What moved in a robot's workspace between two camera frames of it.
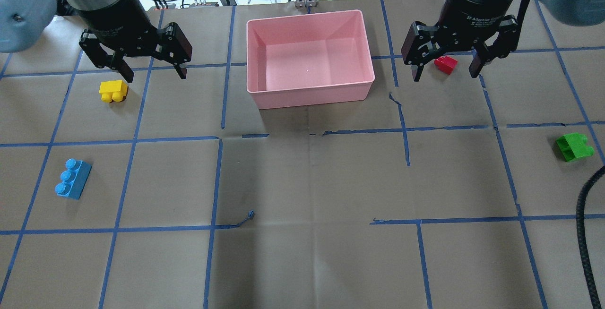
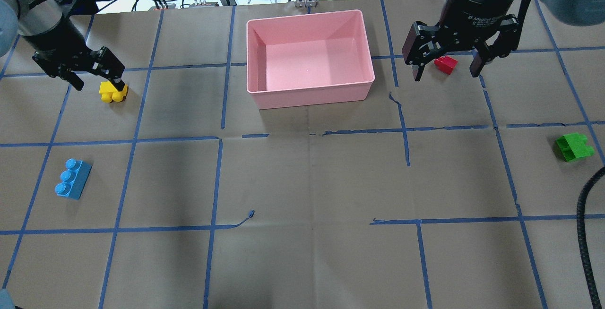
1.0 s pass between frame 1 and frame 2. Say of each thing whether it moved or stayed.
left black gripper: moved
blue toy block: stayed
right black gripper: stayed
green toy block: stayed
